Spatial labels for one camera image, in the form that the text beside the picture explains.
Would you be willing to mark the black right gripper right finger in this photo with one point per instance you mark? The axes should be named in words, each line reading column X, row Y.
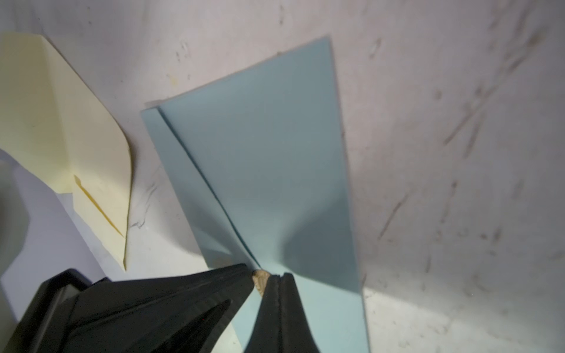
column 295, row 334

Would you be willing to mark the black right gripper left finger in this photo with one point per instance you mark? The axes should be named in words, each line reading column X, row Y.
column 266, row 332

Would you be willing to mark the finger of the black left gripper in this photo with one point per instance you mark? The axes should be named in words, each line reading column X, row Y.
column 69, row 313

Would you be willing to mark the light teal envelope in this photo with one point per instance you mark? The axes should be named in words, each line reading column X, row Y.
column 257, row 163

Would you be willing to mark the pale yellow envelope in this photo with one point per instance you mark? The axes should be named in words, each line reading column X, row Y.
column 54, row 126

